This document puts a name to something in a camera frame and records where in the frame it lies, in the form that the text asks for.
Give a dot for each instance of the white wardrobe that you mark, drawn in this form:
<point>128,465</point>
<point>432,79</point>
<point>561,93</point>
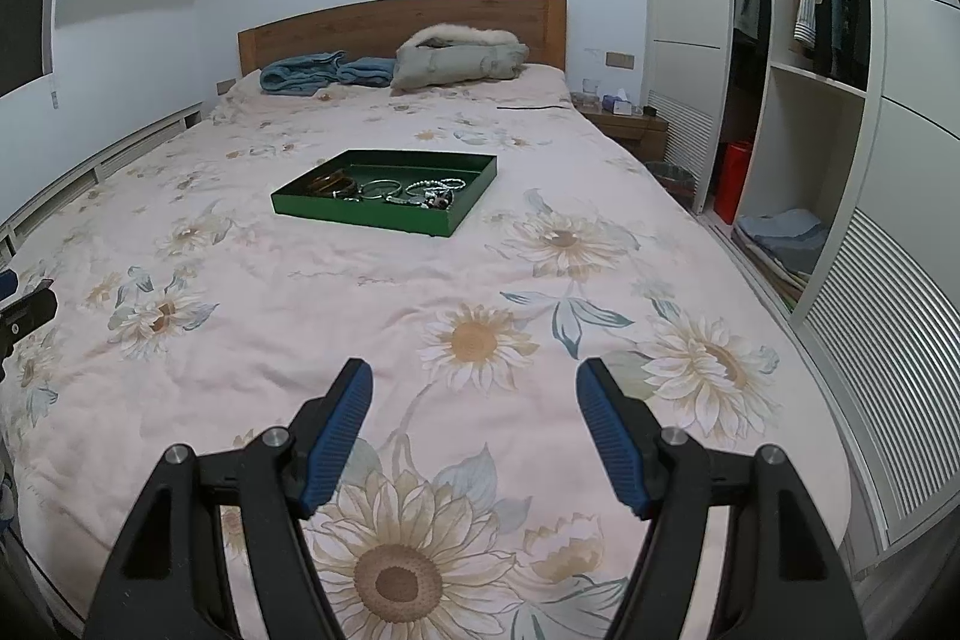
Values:
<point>686,10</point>

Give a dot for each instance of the folded clothes pile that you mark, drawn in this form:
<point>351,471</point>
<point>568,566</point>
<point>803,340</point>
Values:
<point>780,242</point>

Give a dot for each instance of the dark bangle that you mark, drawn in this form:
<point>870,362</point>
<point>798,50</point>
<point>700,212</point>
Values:
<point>348,193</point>

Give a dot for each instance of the grey-green jacket with fur hood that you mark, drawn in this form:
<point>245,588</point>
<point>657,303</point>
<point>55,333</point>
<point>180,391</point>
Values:
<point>457,59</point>

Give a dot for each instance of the red bag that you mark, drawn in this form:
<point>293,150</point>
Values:
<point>733,183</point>

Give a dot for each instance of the silver bangle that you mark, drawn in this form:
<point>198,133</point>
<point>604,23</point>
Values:
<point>363,190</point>

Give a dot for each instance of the wooden nightstand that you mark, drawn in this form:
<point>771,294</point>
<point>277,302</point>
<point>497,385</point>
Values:
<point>630,130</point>

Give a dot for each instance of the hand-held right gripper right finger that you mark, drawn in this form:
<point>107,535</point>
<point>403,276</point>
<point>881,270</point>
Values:
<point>611,434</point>

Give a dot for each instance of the tissue box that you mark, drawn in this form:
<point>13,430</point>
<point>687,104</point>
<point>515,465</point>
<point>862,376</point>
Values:
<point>618,102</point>

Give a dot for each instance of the wooden headboard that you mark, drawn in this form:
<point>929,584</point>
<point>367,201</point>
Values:
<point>375,29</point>

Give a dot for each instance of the amber bangle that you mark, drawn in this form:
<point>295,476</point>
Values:
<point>319,185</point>

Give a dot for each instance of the green jewelry tray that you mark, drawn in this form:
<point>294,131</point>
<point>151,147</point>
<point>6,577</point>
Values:
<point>360,216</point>

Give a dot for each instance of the blue folded garment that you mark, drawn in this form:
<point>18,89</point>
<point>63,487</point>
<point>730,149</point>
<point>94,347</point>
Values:
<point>367,72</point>
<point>296,74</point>

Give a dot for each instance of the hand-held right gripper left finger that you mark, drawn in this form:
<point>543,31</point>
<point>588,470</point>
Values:
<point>337,434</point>

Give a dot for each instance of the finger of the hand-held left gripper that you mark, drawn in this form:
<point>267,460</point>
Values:
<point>30,310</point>

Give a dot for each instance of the dark waste bin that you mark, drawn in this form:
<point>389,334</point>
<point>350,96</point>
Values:
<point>670,179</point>

